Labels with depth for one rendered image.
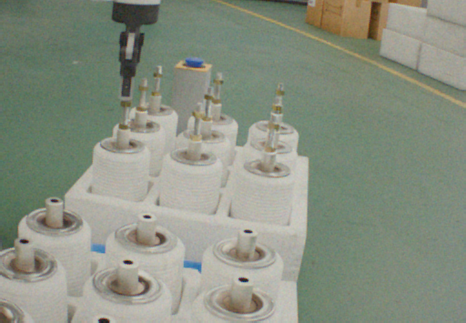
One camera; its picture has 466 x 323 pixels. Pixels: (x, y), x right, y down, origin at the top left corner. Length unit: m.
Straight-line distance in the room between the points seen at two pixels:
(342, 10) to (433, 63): 1.21
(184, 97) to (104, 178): 0.42
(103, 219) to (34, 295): 0.41
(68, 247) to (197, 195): 0.33
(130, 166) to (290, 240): 0.28
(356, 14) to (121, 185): 3.92
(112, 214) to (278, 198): 0.26
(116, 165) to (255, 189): 0.22
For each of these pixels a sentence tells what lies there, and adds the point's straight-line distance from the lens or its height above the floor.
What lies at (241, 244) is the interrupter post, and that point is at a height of 0.27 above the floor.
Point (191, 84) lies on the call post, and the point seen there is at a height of 0.28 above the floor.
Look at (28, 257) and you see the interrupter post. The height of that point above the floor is 0.27.
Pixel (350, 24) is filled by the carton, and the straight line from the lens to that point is 4.86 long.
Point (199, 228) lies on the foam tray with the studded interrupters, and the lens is 1.04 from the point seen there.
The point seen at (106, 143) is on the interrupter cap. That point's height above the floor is 0.25.
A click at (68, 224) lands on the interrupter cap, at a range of 0.82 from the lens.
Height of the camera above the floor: 0.61
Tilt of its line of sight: 18 degrees down
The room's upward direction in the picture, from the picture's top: 7 degrees clockwise
